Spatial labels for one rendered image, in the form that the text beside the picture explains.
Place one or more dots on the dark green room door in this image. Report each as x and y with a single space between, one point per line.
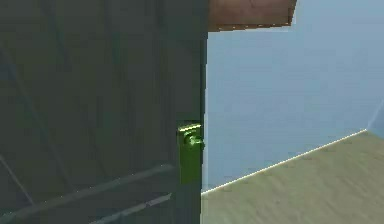
100 100

